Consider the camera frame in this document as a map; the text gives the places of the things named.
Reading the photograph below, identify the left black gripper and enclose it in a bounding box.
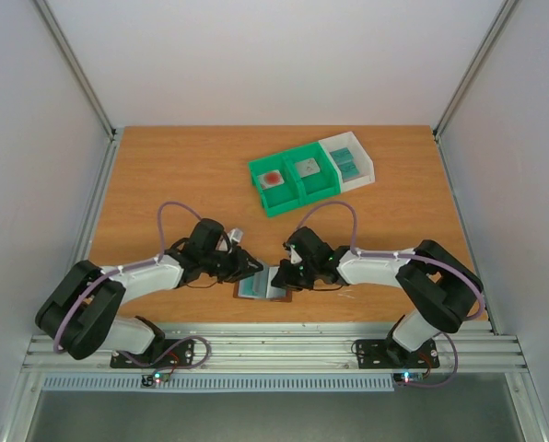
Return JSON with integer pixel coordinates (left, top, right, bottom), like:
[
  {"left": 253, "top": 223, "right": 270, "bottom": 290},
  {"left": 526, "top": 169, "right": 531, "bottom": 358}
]
[{"left": 203, "top": 246, "right": 264, "bottom": 284}]

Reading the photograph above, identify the brown leather card holder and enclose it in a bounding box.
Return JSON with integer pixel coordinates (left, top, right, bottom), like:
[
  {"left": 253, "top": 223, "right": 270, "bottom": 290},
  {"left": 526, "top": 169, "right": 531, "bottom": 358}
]
[{"left": 233, "top": 266, "right": 292, "bottom": 302}]

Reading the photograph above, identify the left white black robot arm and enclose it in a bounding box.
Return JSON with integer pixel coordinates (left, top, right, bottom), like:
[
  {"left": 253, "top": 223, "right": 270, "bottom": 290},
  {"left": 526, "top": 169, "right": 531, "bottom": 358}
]
[{"left": 35, "top": 218, "right": 264, "bottom": 367}]

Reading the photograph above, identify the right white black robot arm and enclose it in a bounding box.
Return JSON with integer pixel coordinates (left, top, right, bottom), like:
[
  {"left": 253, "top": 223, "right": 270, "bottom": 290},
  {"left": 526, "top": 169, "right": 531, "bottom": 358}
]
[{"left": 271, "top": 227, "right": 485, "bottom": 368}]

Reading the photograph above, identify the grey card with red dot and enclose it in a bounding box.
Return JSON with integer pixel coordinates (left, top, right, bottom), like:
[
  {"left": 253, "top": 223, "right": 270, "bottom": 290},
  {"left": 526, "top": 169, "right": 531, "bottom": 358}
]
[{"left": 258, "top": 169, "right": 285, "bottom": 190}]

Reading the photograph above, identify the teal card in white bin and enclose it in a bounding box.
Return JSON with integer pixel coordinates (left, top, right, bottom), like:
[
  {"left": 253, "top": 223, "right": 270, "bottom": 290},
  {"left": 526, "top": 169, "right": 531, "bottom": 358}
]
[{"left": 330, "top": 147, "right": 359, "bottom": 181}]

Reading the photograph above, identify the green left bin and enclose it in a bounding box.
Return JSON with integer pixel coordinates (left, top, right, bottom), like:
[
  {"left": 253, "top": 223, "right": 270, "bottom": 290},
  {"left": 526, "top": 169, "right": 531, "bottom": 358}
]
[{"left": 248, "top": 153, "right": 299, "bottom": 217}]

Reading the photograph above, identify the green bin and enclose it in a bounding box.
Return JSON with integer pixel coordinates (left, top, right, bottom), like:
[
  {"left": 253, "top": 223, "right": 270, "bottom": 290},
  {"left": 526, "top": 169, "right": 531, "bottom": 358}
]
[
  {"left": 283, "top": 142, "right": 340, "bottom": 205},
  {"left": 248, "top": 153, "right": 299, "bottom": 217}
]

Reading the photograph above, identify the green middle bin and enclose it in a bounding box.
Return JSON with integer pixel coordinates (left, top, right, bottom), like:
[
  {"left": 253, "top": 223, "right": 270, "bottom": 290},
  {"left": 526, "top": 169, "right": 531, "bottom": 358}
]
[{"left": 283, "top": 142, "right": 340, "bottom": 205}]

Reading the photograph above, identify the left circuit board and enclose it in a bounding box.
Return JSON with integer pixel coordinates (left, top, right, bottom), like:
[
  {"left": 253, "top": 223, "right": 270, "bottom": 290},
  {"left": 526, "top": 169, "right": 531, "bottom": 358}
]
[{"left": 140, "top": 372, "right": 171, "bottom": 388}]

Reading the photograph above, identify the circuit board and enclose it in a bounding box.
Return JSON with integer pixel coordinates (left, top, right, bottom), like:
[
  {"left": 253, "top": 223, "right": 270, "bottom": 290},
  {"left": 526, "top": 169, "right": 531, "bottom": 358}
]
[
  {"left": 393, "top": 371, "right": 428, "bottom": 386},
  {"left": 140, "top": 372, "right": 171, "bottom": 388}
]

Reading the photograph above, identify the white bin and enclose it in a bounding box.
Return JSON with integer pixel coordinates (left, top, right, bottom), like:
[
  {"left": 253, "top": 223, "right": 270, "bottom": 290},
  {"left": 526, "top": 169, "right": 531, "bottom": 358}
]
[{"left": 318, "top": 132, "right": 376, "bottom": 193}]

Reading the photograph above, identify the right circuit board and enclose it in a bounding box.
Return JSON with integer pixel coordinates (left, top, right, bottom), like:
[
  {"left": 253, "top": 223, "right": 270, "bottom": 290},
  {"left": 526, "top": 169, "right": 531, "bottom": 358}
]
[{"left": 393, "top": 371, "right": 428, "bottom": 386}]

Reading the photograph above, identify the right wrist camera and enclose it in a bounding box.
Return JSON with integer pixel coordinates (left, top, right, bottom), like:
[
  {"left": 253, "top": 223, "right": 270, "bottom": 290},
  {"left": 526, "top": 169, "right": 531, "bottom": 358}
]
[{"left": 284, "top": 238, "right": 303, "bottom": 265}]

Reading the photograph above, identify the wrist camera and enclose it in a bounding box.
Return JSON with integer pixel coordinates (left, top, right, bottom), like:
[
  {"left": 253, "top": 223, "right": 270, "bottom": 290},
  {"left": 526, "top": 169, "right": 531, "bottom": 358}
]
[
  {"left": 284, "top": 238, "right": 303, "bottom": 265},
  {"left": 228, "top": 227, "right": 244, "bottom": 250}
]

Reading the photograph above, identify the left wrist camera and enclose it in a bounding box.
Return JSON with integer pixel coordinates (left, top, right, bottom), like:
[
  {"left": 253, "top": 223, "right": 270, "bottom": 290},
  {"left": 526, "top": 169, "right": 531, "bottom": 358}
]
[{"left": 228, "top": 227, "right": 244, "bottom": 250}]

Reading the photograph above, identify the aluminium front rail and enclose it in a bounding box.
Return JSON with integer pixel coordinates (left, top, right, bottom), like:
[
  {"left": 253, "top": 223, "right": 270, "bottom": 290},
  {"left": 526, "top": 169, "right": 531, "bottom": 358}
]
[{"left": 20, "top": 321, "right": 529, "bottom": 374}]

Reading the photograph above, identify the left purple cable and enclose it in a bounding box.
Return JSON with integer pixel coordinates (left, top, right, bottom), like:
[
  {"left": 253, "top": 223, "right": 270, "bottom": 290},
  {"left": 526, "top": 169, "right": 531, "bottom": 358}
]
[{"left": 53, "top": 201, "right": 206, "bottom": 355}]

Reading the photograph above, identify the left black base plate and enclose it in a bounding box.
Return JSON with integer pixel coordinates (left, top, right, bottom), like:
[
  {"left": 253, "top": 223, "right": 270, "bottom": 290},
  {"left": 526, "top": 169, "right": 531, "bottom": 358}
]
[{"left": 110, "top": 339, "right": 195, "bottom": 369}]

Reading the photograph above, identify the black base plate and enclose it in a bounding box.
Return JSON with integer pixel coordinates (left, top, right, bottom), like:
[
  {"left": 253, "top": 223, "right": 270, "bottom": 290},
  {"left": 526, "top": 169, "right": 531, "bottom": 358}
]
[
  {"left": 350, "top": 339, "right": 440, "bottom": 369},
  {"left": 110, "top": 339, "right": 195, "bottom": 369}
]

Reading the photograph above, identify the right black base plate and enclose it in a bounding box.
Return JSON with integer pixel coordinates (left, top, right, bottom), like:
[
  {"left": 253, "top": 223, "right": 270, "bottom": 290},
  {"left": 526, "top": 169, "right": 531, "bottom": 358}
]
[{"left": 350, "top": 339, "right": 440, "bottom": 369}]

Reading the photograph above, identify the grey slotted cable duct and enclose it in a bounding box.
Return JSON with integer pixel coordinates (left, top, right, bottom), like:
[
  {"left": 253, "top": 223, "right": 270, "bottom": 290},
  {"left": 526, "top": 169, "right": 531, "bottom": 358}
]
[{"left": 41, "top": 373, "right": 394, "bottom": 393}]

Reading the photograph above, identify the left aluminium frame post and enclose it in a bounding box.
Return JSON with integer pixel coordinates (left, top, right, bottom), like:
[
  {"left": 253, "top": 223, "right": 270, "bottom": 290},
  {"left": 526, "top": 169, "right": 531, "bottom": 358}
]
[{"left": 30, "top": 0, "right": 116, "bottom": 140}]

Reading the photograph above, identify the aluminium frame post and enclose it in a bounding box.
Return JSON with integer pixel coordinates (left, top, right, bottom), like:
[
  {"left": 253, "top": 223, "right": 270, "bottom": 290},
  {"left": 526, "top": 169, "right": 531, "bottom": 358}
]
[
  {"left": 433, "top": 0, "right": 522, "bottom": 139},
  {"left": 30, "top": 0, "right": 116, "bottom": 140}
]

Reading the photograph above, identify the right aluminium frame post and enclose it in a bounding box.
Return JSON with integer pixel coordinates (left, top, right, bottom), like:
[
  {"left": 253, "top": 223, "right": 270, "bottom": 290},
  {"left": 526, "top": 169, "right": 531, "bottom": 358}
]
[{"left": 433, "top": 0, "right": 522, "bottom": 139}]

